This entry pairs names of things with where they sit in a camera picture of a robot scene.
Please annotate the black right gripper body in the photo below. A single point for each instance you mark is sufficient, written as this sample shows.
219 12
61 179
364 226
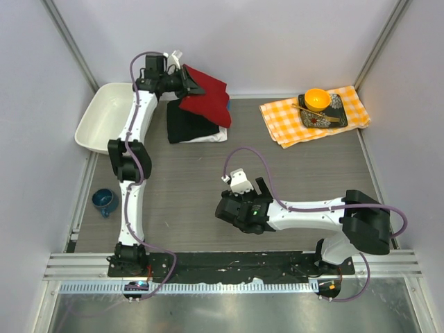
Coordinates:
248 198

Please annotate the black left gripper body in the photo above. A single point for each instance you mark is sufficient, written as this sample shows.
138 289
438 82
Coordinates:
173 84

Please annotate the red t-shirt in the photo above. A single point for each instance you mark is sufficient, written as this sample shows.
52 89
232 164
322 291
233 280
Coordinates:
213 105

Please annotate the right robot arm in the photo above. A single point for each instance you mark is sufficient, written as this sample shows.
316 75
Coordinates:
357 223

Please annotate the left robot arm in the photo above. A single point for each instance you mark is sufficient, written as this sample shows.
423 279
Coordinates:
130 161

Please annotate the folded black t-shirt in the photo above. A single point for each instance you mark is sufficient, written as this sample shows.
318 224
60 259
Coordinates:
182 125

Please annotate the folded white t-shirt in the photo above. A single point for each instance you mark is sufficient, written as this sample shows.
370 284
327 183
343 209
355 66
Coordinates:
220 136

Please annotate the white rectangular tray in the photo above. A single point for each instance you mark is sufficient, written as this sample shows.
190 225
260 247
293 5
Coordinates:
105 117

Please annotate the yellow checkered cloth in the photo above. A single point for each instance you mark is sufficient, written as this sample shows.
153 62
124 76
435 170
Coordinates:
285 127

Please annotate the wooden chopstick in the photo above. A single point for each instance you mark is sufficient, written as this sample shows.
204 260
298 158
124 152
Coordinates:
318 114

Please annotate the orange bowl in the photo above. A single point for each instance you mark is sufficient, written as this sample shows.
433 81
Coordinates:
317 99

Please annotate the black floral plate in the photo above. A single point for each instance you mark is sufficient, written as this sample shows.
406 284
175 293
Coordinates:
335 109

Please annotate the blue ceramic mug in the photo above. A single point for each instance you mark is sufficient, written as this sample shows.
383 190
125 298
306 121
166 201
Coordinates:
105 201

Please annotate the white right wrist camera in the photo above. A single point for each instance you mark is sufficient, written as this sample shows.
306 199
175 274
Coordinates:
238 182

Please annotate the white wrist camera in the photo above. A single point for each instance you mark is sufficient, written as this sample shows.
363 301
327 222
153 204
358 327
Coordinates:
173 59
238 182

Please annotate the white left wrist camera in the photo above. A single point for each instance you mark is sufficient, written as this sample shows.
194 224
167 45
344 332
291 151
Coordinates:
173 59

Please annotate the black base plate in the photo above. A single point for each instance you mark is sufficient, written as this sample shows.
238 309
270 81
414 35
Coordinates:
275 267

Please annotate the perforated cable rail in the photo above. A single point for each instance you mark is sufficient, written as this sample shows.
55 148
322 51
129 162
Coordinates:
127 287

